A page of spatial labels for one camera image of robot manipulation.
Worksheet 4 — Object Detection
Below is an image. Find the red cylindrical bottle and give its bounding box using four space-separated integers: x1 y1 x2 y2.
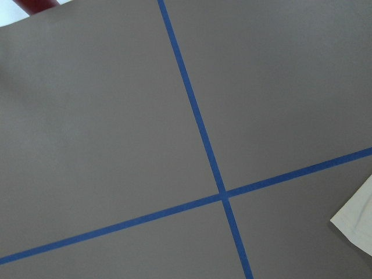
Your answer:
14 0 60 15

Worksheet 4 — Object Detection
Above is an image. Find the cream long-sleeve graphic shirt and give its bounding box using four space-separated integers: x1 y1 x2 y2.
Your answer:
330 176 371 256

